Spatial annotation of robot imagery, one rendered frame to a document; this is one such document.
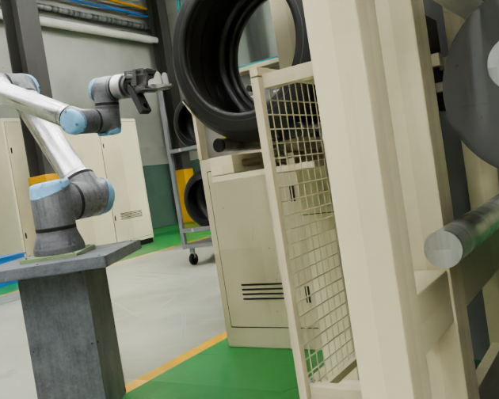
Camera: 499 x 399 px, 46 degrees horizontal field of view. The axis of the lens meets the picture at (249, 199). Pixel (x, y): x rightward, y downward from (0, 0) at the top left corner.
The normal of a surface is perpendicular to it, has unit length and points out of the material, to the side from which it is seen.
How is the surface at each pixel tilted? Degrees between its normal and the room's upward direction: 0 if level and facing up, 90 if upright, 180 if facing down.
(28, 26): 90
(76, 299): 90
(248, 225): 90
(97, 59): 90
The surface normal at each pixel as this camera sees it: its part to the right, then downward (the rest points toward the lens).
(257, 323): -0.54, 0.11
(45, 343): -0.04, 0.04
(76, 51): 0.83, -0.11
